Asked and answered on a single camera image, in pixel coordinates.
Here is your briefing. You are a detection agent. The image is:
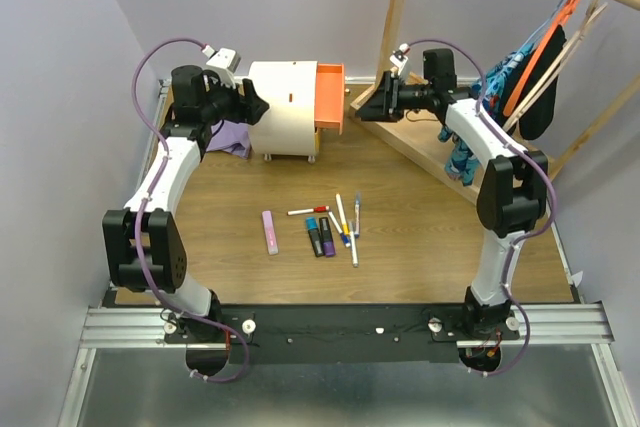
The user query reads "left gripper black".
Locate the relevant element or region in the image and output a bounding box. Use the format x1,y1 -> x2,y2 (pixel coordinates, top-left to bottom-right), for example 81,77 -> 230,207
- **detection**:
201,71 -> 271,125

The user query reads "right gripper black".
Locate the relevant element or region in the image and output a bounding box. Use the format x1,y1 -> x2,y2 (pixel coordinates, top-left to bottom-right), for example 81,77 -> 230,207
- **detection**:
354,71 -> 432,124

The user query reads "round cream drawer organizer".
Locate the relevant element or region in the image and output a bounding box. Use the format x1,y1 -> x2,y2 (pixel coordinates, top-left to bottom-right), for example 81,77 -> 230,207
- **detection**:
248,60 -> 345,164

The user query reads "blue patterned pen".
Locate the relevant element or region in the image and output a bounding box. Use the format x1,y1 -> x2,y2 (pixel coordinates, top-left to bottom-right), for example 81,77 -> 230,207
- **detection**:
352,192 -> 361,238

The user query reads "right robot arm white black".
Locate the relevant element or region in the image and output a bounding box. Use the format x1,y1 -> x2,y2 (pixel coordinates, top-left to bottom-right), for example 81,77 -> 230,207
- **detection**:
355,44 -> 549,339

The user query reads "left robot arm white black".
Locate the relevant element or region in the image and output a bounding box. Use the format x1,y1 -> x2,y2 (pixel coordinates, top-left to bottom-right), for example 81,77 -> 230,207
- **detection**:
102,65 -> 269,342

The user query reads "purple cloth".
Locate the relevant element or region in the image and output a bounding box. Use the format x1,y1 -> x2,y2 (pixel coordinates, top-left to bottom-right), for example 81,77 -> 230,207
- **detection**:
206,121 -> 251,159

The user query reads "wooden clothes rack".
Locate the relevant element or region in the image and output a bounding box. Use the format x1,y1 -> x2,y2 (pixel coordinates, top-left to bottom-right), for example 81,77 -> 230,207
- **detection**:
363,0 -> 639,202

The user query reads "blue patterned garment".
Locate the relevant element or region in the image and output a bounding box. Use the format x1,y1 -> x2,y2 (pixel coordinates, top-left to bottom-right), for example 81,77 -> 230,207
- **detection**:
438,41 -> 535,186

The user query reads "red capped white marker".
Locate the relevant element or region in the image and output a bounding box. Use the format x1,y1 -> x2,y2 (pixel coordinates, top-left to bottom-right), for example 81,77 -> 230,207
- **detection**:
287,205 -> 330,216

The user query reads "blue capped black highlighter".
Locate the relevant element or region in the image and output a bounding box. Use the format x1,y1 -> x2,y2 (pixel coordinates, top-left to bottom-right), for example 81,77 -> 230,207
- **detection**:
305,216 -> 324,257

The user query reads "pink highlighter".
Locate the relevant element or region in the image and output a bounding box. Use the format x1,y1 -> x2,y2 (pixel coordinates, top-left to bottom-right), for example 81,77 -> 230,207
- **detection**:
262,210 -> 279,255

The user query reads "blue capped white marker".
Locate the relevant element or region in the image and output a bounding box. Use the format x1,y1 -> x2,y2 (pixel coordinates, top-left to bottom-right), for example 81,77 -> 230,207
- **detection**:
328,210 -> 351,248

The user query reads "black garment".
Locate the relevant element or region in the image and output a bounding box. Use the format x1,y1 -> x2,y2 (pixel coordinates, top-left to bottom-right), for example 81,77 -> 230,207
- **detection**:
497,26 -> 566,141

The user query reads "purple capped black highlighter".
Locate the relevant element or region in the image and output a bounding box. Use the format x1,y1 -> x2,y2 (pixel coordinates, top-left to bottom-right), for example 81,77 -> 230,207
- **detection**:
319,217 -> 336,257

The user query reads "orange plastic hanger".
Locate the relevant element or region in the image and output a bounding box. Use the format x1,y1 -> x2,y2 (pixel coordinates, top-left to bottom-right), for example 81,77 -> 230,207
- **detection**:
503,0 -> 607,130

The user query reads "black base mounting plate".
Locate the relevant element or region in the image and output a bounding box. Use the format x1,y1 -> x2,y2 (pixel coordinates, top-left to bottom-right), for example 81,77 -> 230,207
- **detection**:
164,303 -> 520,375

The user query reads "beige wooden hanger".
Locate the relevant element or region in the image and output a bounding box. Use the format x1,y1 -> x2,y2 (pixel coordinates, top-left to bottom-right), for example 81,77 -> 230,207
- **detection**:
502,0 -> 607,133

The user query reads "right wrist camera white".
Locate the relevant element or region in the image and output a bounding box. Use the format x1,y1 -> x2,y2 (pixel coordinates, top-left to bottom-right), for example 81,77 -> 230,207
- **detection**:
389,43 -> 410,83

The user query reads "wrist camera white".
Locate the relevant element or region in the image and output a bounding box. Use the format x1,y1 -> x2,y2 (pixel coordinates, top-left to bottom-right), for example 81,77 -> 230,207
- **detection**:
389,43 -> 410,83
202,44 -> 241,88

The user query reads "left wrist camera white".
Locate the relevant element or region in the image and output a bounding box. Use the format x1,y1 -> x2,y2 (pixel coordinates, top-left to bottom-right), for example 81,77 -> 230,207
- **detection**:
202,44 -> 241,88

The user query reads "blue wire hanger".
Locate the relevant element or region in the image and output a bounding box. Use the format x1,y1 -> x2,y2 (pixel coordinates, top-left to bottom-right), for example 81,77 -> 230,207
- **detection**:
514,0 -> 580,60

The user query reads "aluminium frame rail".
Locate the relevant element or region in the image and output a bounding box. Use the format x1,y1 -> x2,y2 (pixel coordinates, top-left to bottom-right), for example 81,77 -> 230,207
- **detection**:
55,79 -> 626,427

